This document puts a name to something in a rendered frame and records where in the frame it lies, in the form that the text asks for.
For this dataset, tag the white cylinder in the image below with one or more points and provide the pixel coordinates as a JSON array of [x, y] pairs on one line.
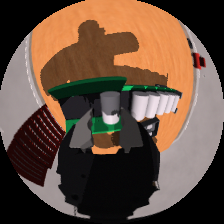
[[110, 105]]

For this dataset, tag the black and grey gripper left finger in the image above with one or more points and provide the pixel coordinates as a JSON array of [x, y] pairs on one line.
[[77, 140]]

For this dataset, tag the light grey cylinder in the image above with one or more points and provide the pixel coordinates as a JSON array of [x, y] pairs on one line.
[[176, 99], [169, 103], [162, 102], [152, 105], [139, 104]]

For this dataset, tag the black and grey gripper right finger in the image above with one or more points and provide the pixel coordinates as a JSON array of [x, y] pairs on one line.
[[135, 139]]

